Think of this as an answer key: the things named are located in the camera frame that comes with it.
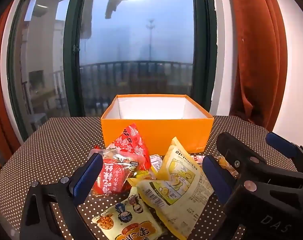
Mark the tall street lamp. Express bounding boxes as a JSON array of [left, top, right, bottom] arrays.
[[145, 19, 155, 61]]

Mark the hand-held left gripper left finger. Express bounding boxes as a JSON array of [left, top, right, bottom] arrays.
[[20, 152, 103, 240]]

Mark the yellow orange cartoon snack packet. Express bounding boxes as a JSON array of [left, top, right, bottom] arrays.
[[91, 187, 167, 240]]

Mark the dark balcony railing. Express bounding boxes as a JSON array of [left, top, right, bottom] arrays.
[[80, 60, 194, 117]]

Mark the yellow white-label snack packet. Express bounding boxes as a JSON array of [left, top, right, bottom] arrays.
[[128, 154, 165, 180]]

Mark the brown polka-dot tablecloth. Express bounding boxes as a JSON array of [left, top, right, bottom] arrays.
[[0, 115, 303, 240]]

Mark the orange cardboard box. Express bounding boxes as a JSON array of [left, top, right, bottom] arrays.
[[101, 94, 214, 155]]

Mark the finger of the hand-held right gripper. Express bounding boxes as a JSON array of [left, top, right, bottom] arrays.
[[216, 132, 303, 206], [265, 131, 303, 178]]

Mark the small clear-wrapped yellow candy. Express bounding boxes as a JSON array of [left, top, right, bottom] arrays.
[[215, 155, 239, 178]]

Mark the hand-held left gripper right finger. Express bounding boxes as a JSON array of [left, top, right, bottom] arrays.
[[202, 154, 238, 205]]

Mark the red white-print snack packet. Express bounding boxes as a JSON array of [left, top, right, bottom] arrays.
[[111, 123, 152, 170]]

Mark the dark green framed window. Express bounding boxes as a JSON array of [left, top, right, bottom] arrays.
[[7, 0, 218, 137]]

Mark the white red long snack packet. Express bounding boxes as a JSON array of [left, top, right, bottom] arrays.
[[191, 155, 207, 165]]

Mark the clear red-label snack packet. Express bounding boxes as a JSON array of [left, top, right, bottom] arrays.
[[90, 148, 146, 196]]

